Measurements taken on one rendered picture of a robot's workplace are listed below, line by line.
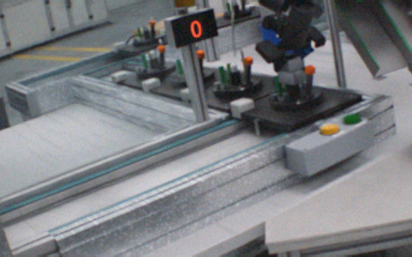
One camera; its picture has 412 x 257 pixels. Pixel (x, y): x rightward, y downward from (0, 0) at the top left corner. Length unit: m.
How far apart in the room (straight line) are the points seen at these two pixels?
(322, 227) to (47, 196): 0.61
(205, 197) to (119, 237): 0.20
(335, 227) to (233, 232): 0.21
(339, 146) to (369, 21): 0.52
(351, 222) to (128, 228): 0.43
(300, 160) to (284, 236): 0.20
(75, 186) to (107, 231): 0.27
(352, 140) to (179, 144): 0.42
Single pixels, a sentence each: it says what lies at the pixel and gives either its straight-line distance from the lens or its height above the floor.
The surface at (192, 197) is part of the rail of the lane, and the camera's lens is 1.32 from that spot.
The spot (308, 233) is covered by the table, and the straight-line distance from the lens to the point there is 1.25.
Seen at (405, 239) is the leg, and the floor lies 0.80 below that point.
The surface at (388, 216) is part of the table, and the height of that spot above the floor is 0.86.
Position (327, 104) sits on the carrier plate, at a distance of 1.61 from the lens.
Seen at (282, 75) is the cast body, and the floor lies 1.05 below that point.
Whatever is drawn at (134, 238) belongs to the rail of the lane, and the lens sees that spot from 1.27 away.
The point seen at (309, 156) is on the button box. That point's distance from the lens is 1.38.
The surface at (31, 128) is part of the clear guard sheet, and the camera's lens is 1.49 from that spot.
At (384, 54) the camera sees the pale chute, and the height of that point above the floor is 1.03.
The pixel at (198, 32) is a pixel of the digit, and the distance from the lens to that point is 1.58.
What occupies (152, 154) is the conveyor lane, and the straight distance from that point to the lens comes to 1.56.
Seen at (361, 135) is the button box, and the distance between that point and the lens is 1.47.
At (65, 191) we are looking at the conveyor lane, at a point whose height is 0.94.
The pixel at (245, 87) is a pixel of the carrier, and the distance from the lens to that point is 1.79.
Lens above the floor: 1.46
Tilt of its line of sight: 18 degrees down
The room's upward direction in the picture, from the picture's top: 11 degrees counter-clockwise
